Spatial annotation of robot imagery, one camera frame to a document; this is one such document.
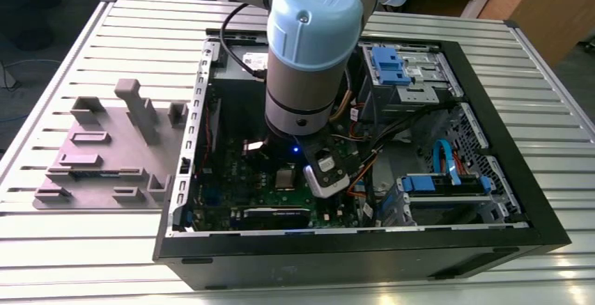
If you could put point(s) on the silver topped CPU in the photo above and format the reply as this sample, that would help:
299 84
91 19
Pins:
284 179

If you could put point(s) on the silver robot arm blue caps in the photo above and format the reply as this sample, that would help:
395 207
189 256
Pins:
307 58

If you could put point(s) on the black CPU socket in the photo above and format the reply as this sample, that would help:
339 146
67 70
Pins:
284 191

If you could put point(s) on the green motherboard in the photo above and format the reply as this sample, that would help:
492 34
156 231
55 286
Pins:
241 179

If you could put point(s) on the black graphics card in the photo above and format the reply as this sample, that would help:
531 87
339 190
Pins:
273 218

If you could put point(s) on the blue expansion slot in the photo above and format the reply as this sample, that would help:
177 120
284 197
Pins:
212 196

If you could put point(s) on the grey power supply unit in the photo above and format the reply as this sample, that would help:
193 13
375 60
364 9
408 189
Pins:
256 60

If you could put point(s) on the hard disk in blue carrier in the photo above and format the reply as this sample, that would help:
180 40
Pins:
417 184

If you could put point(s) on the black PC case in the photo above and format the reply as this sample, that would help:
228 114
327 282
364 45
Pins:
353 249

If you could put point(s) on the silver metal drive cage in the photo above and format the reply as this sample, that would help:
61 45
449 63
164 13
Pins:
417 92

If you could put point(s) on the blue plastic drive latch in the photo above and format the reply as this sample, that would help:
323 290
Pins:
388 64

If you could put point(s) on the silver metal disk bay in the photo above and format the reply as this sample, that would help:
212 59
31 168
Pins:
445 198

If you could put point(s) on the grey parts rack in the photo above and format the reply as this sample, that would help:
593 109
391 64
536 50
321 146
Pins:
116 165

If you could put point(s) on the RAM stick with label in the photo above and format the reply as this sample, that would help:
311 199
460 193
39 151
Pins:
92 174

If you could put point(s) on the black office chair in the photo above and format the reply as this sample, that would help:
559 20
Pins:
32 30

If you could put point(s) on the wooden cabinet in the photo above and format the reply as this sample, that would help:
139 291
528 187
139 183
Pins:
548 12

